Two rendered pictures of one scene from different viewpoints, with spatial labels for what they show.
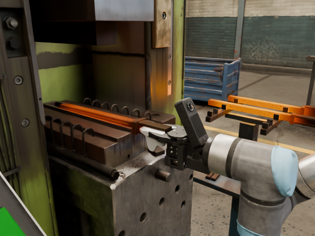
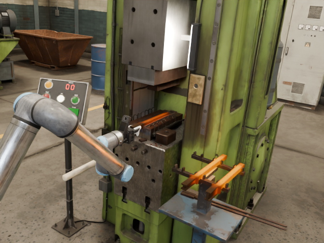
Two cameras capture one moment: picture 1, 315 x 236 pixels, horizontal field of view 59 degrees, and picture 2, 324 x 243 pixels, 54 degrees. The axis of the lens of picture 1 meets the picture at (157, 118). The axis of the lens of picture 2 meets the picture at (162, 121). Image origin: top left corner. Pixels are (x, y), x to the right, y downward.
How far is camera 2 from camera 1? 1.98 m
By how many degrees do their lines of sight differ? 78
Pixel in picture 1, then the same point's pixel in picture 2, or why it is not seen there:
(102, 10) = (129, 77)
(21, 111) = (126, 101)
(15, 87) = (125, 93)
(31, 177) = not seen: hidden behind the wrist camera
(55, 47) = not seen: hidden behind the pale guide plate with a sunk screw
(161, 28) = (193, 92)
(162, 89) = (195, 127)
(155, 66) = (190, 112)
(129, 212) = (120, 150)
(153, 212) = (132, 162)
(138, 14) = (145, 81)
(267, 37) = not seen: outside the picture
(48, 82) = (184, 103)
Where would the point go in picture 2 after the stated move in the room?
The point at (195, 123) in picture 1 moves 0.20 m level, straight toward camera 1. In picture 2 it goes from (122, 125) to (88, 121)
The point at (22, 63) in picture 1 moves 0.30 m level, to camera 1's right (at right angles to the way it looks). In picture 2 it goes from (128, 87) to (128, 99)
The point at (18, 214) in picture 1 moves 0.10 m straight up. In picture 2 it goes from (80, 112) to (80, 98)
